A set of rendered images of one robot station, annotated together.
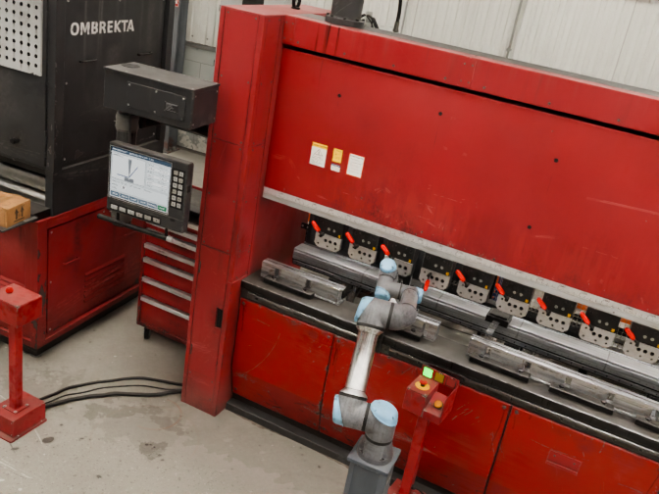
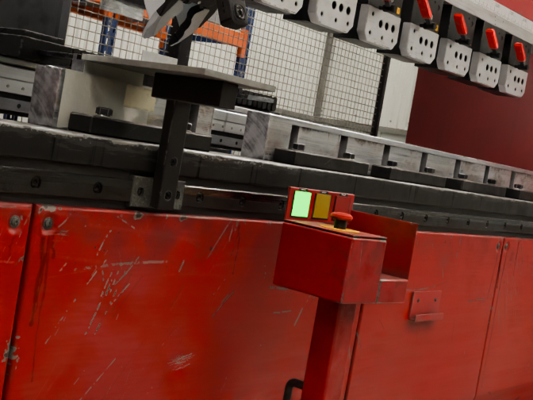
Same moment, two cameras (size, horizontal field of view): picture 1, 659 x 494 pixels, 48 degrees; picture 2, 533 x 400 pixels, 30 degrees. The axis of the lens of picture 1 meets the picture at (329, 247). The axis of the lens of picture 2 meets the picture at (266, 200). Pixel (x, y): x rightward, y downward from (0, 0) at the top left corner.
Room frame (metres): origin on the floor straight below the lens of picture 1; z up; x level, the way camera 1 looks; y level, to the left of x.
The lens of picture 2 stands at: (2.76, 1.19, 0.90)
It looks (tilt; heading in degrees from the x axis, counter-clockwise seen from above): 3 degrees down; 283
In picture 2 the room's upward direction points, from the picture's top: 10 degrees clockwise
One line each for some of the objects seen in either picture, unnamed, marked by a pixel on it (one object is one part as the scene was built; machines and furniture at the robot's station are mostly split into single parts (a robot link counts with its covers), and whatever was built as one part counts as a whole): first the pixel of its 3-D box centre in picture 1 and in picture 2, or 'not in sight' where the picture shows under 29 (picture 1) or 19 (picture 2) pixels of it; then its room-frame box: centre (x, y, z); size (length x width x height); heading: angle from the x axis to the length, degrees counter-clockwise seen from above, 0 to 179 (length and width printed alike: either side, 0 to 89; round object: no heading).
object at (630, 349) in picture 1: (644, 339); (446, 40); (2.99, -1.48, 1.26); 0.15 x 0.09 x 0.17; 67
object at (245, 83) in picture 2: not in sight; (178, 72); (3.31, -0.34, 1.00); 0.26 x 0.18 x 0.01; 157
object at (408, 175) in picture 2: (581, 398); (409, 176); (3.00, -1.30, 0.89); 0.30 x 0.05 x 0.03; 67
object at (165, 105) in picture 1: (155, 158); not in sight; (3.50, 0.94, 1.53); 0.51 x 0.25 x 0.85; 72
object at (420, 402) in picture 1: (430, 394); (347, 245); (3.03, -0.61, 0.75); 0.20 x 0.16 x 0.18; 63
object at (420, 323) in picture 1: (402, 319); (128, 111); (3.42, -0.44, 0.92); 0.39 x 0.06 x 0.10; 67
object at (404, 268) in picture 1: (401, 256); not in sight; (3.45, -0.37, 1.26); 0.15 x 0.09 x 0.17; 67
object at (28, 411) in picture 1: (15, 360); not in sight; (3.17, 1.50, 0.41); 0.25 x 0.20 x 0.83; 157
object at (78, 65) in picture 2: not in sight; (121, 72); (3.43, -0.41, 0.98); 0.20 x 0.03 x 0.03; 67
